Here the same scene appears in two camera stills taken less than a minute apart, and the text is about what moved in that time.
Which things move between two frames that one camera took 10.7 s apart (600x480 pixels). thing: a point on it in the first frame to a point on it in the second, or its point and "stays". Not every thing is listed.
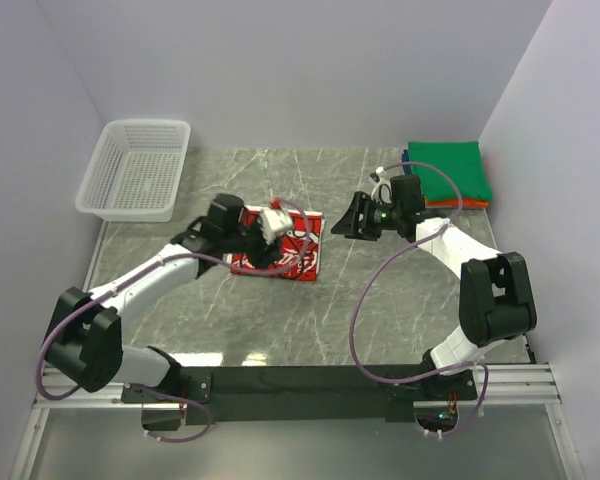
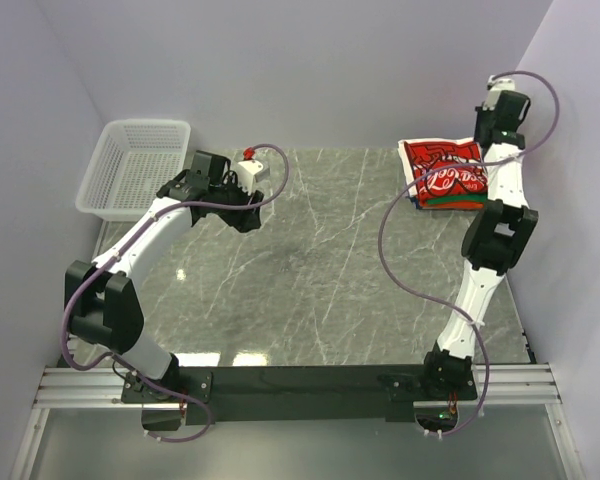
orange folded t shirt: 466,202 stays
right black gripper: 349,226 to 480,114
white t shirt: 301,246 to 420,154
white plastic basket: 135,172 stays
